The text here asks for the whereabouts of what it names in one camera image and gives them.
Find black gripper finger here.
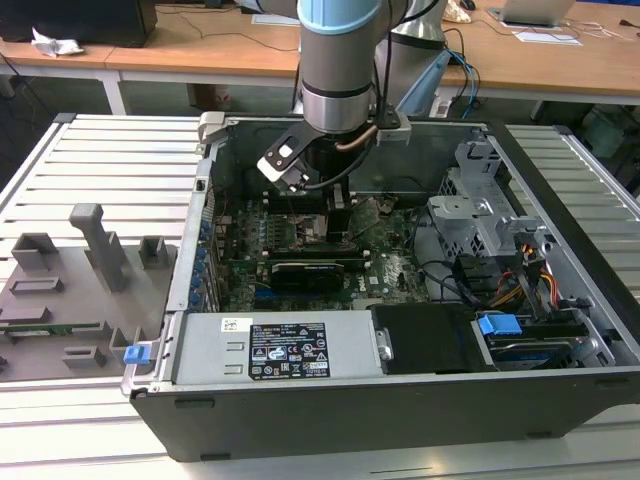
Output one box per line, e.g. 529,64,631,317
325,184,351,242

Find black plastic shroud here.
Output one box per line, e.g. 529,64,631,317
372,302,496,376

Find black RAM slot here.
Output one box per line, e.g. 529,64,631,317
267,247,369,264
262,192,357,214

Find silver laptop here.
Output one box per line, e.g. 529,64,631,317
499,0,576,27

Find blue cable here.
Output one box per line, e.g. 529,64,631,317
449,49,484,119

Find silver drive cage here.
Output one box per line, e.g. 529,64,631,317
427,139,556,261

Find white paper sheet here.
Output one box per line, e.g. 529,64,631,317
513,29,584,47

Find grey parts rack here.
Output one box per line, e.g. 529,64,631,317
0,202,181,386

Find green RAM stick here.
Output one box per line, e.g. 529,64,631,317
0,323,101,335

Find CPU with silver top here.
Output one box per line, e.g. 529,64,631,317
298,217,330,241

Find pale blue teach pendant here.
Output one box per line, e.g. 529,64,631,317
394,49,451,117

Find black box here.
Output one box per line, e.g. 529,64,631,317
0,0,159,49

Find white crumpled object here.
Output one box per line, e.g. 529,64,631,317
444,0,474,24

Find silver power supply unit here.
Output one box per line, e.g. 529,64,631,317
172,309,386,386

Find green motherboard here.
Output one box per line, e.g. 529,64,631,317
209,197,436,314

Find brown cardboard box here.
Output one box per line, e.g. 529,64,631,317
189,82,234,111

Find crumpled white paper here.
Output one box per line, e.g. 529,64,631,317
30,27,85,59

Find wooden desk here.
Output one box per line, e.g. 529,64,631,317
0,0,640,109

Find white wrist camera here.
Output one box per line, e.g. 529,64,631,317
256,143,309,194

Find hard disk in blue carrier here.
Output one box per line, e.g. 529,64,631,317
474,310,584,372

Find grey case handle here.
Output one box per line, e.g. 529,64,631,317
198,112,229,146

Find metal socket cover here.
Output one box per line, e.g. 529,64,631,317
349,196,399,237

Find CPU socket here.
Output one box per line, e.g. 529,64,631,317
292,212,361,251

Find black open PC case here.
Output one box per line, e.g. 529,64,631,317
122,112,640,464

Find black graphics card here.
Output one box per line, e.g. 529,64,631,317
269,259,346,294

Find yellow and red wires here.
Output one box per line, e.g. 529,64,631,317
492,242,559,309

